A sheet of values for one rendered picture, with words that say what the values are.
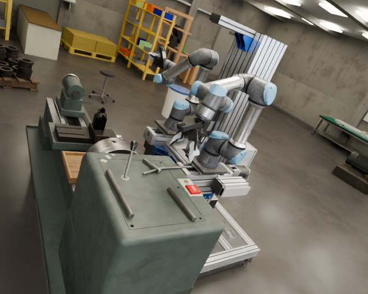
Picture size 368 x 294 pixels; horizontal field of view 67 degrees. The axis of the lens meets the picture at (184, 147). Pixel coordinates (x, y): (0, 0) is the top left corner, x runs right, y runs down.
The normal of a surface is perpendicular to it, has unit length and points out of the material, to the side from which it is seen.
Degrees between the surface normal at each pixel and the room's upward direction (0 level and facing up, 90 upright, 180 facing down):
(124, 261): 90
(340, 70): 90
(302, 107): 90
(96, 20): 90
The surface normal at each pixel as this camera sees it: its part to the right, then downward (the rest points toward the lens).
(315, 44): -0.79, -0.04
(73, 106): 0.47, 0.53
